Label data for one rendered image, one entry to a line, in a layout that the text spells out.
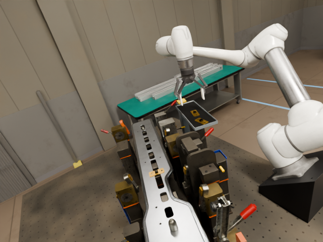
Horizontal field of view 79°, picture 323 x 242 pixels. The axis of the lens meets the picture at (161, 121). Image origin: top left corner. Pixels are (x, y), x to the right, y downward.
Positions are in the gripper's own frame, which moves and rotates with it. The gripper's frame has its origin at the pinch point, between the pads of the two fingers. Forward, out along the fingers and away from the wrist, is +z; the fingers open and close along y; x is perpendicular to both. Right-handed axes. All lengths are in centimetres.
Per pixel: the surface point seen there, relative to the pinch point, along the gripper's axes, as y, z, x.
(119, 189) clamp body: 51, 21, 35
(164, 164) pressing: 26.6, 25.1, 19.9
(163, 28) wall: -31, -33, -260
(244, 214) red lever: 6, 12, 70
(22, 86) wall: 181, -14, -166
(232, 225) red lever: 10, 16, 70
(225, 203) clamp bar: 12, 4, 71
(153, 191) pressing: 35, 25, 37
